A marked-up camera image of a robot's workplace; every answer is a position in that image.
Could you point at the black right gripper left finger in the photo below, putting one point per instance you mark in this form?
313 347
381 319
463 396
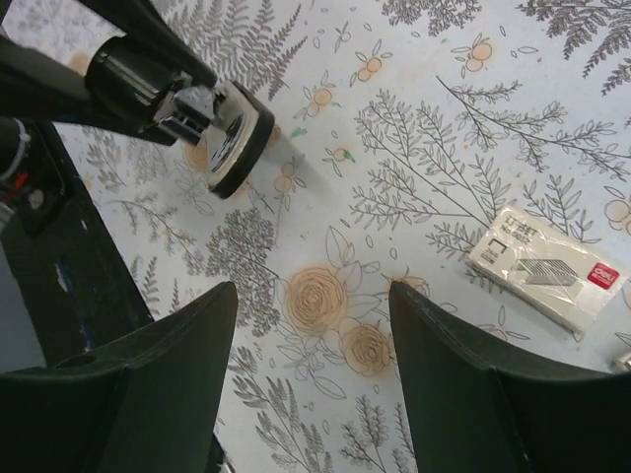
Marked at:
146 402

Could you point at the floral patterned table mat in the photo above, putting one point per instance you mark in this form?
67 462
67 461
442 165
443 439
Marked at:
402 129

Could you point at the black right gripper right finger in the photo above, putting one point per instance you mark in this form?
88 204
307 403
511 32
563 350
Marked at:
476 403

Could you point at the white staple box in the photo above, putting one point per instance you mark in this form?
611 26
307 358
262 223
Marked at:
563 279

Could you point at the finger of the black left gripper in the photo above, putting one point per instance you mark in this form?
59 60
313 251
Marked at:
144 25
36 87

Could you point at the silver staple strip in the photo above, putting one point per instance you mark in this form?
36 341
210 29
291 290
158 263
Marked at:
622 363

